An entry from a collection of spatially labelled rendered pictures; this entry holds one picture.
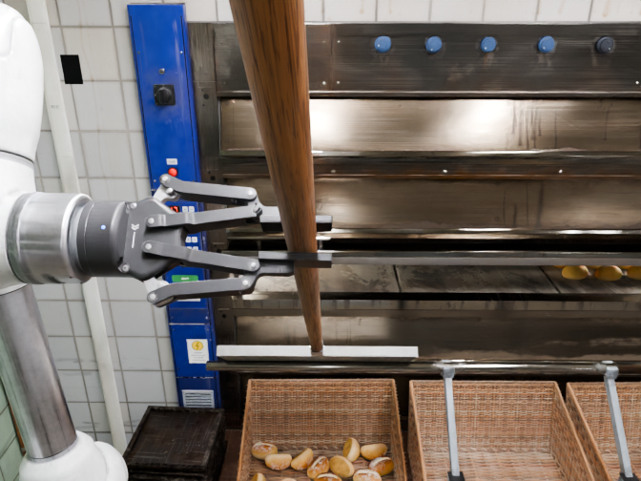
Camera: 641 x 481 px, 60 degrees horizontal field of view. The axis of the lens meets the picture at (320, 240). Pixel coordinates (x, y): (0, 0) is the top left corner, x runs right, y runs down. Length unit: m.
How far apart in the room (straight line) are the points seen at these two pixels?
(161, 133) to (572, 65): 1.26
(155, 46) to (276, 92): 1.51
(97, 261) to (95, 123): 1.37
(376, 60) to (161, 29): 0.63
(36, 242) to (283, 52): 0.37
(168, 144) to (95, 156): 0.25
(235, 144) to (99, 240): 1.27
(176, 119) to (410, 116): 0.72
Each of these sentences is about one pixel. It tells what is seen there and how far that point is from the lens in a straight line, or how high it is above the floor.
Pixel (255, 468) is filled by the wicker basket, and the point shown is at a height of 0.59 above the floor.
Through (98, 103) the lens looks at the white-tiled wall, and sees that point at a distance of 1.89.
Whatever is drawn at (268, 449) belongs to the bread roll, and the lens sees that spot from 2.21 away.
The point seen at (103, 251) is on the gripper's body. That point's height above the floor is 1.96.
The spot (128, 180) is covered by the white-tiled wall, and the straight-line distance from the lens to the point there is 1.92.
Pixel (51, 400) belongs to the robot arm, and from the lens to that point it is 1.30.
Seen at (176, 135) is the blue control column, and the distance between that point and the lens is 1.80.
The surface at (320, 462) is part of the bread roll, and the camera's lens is 2.14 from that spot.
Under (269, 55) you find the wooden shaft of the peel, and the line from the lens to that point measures 0.25.
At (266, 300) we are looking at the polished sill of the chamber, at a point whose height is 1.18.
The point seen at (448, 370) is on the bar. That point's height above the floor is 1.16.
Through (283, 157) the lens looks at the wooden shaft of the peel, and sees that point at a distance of 0.33.
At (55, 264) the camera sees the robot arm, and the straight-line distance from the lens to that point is 0.56.
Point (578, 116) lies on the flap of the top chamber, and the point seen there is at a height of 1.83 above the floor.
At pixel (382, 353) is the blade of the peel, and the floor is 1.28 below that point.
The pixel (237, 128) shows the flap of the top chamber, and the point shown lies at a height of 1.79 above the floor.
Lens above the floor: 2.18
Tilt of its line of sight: 24 degrees down
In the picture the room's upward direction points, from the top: straight up
